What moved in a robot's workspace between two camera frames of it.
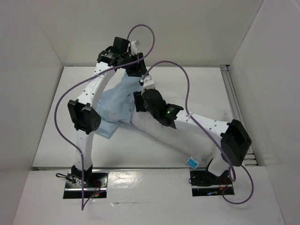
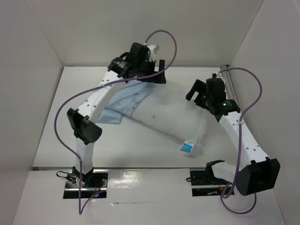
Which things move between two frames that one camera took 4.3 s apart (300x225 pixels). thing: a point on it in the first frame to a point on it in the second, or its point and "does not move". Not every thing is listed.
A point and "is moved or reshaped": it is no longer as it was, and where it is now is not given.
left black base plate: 95,182 does not move
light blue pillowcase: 117,104 is moved or reshaped
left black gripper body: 134,69 to 148,68
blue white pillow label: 192,163 to 187,146
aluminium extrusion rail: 250,160 does not move
